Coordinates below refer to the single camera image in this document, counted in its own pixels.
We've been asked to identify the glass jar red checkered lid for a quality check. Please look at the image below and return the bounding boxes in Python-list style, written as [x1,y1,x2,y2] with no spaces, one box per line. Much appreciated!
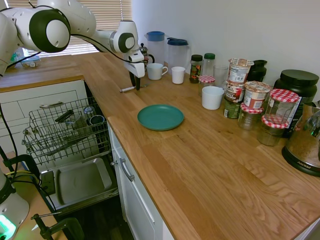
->
[198,74,216,97]
[263,88,300,123]
[256,116,290,147]
[237,102,265,131]

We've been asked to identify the white cabinet with long handle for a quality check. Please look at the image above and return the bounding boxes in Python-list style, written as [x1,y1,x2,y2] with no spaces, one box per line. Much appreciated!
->
[0,79,88,161]

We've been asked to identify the black protein tub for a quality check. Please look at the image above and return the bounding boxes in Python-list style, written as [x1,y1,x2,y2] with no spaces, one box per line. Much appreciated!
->
[273,69,320,138]

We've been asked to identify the small white cup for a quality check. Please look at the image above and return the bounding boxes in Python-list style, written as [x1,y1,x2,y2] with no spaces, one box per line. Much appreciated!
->
[171,66,186,85]

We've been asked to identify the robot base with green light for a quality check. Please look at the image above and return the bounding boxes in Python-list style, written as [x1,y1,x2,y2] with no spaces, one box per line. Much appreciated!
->
[0,169,30,240]

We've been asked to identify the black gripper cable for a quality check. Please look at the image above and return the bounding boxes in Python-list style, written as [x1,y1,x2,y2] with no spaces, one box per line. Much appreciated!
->
[69,33,145,64]

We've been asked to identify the brown robot mounting board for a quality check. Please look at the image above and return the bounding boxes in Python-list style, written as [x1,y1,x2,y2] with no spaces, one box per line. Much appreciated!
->
[0,151,68,240]

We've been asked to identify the white cabinet with drawer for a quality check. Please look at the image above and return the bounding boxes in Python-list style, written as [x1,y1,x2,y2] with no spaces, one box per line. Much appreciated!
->
[107,123,181,240]

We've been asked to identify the black mug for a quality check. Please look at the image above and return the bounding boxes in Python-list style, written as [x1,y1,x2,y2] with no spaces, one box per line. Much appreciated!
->
[89,114,105,126]

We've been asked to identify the clear pitcher light blue lid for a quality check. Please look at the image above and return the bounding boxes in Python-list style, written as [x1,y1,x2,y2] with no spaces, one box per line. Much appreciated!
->
[146,30,166,68]

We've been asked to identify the yellow cable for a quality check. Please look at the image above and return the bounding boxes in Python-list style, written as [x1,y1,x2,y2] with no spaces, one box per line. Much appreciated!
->
[3,170,40,182]

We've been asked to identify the silver drawer handle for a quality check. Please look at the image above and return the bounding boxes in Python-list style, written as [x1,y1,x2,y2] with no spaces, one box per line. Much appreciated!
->
[119,157,135,182]

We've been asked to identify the red oatmeal cup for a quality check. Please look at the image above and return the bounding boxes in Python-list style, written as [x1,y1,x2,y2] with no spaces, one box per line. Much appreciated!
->
[224,80,246,103]

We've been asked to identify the large white mug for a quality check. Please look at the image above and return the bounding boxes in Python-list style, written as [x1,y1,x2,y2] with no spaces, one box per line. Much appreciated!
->
[146,62,169,81]

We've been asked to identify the silver knife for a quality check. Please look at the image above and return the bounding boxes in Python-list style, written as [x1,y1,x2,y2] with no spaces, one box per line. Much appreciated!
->
[119,84,151,94]

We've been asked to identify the clear glass container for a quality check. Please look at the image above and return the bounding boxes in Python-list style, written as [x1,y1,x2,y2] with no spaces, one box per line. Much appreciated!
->
[63,113,86,129]

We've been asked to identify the dishwasher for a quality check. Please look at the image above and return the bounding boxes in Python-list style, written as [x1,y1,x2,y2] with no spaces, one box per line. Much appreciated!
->
[39,82,120,213]

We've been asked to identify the dark spice jar green lid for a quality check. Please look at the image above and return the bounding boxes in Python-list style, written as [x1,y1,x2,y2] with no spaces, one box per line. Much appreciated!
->
[189,54,203,84]

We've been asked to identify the green oatmeal cup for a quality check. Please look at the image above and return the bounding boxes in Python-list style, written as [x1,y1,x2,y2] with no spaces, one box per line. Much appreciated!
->
[223,97,242,120]

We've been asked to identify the clear pitcher dark blue lid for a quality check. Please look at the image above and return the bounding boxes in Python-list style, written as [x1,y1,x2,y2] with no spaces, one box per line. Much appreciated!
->
[163,37,192,72]

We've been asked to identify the wide white cup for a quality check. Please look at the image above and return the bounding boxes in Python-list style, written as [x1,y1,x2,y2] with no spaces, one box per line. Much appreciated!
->
[201,86,225,111]

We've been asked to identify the glass French press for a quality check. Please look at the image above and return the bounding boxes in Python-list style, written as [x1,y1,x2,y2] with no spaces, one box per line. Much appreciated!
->
[139,42,156,66]

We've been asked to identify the stainless steel electric kettle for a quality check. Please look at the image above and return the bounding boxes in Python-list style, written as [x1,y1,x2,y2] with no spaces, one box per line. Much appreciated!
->
[281,99,320,177]

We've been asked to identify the clear bottle green lid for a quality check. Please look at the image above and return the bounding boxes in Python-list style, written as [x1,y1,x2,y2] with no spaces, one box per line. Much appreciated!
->
[202,52,216,77]

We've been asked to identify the clear drinking glass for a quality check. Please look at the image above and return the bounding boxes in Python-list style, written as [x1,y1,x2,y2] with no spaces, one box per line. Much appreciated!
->
[213,65,230,88]

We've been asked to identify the silver cabinet handle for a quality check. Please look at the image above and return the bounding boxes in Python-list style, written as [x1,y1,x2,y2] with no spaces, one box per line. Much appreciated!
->
[39,101,65,109]

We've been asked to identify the clear glass jar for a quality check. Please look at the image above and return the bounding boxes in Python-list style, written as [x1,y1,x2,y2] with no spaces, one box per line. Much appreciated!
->
[83,106,95,121]

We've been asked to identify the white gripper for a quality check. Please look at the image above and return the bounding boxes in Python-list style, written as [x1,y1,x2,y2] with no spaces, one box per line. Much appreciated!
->
[123,51,146,92]

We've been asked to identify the black vase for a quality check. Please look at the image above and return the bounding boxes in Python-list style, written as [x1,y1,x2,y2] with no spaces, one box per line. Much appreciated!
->
[247,59,268,83]

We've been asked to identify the window blind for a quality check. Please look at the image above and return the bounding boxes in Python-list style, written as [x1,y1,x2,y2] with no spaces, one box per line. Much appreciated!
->
[0,0,133,59]

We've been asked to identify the clear plastic food container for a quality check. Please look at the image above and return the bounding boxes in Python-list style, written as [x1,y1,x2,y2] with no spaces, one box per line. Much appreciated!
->
[20,54,41,69]

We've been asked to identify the grey wire dishwasher rack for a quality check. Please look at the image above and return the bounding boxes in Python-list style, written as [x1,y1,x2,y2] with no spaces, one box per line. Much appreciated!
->
[21,96,111,166]

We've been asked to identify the teal plate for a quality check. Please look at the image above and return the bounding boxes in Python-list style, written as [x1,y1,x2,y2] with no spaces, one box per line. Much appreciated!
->
[137,104,185,132]

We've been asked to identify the pale rectangular baking pan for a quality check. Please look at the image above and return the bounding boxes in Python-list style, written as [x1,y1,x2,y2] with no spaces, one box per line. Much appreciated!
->
[56,157,113,205]

